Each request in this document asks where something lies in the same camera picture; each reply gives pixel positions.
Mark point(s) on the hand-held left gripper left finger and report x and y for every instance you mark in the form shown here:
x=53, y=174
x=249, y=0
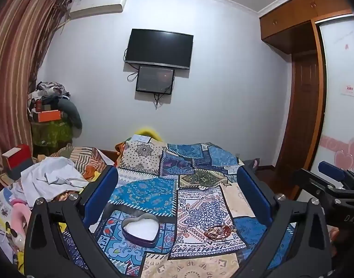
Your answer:
x=107, y=186

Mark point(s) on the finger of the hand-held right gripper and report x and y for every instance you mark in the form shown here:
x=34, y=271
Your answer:
x=334, y=169
x=313, y=184

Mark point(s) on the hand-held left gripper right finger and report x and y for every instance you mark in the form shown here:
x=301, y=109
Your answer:
x=252, y=188

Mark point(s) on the heart-shaped purple tin box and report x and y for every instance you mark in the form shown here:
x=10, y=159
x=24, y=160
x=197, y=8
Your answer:
x=140, y=229

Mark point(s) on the tangle of jewelry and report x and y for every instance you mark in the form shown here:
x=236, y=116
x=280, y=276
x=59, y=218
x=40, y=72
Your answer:
x=219, y=232

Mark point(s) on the person's right hand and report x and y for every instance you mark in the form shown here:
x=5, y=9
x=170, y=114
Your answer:
x=335, y=239

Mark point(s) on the orange striped quilt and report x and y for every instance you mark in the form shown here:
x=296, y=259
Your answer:
x=88, y=159

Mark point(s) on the white crumpled cloth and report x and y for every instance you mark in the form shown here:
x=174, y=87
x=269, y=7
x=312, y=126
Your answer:
x=54, y=175

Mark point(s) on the patchwork printed blanket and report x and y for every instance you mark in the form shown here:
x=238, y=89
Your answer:
x=200, y=208

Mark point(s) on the yellow cushion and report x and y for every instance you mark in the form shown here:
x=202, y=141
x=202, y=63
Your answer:
x=148, y=131

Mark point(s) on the green patterned cloth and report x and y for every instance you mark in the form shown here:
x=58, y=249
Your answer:
x=51, y=134

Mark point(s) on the red and white sticker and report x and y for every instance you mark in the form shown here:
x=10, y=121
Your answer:
x=348, y=90

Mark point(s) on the orange box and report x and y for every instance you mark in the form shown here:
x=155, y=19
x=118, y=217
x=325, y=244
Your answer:
x=48, y=115

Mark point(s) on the red box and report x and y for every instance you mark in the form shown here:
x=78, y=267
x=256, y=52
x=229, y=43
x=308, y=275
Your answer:
x=19, y=156

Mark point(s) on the pink plush toy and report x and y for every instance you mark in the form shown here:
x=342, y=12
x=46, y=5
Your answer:
x=19, y=217

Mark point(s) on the pile of clothes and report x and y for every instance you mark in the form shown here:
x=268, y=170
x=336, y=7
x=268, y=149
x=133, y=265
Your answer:
x=56, y=97

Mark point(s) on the printed paper booklet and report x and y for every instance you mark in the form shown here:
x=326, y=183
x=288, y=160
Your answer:
x=1, y=208

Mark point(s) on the brown striped curtain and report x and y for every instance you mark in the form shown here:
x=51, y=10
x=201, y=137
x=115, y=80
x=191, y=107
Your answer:
x=17, y=72

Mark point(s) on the wooden overhead cabinet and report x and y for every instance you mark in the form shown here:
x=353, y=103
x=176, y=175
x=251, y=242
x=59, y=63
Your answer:
x=298, y=17

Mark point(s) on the white air conditioner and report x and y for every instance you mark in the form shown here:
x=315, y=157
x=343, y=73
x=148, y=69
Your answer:
x=97, y=5

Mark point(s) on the small black wall monitor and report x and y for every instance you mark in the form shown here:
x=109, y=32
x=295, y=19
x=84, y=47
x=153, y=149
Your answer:
x=155, y=79

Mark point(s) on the black wall television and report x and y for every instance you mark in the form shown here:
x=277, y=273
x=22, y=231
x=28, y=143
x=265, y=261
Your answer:
x=159, y=49

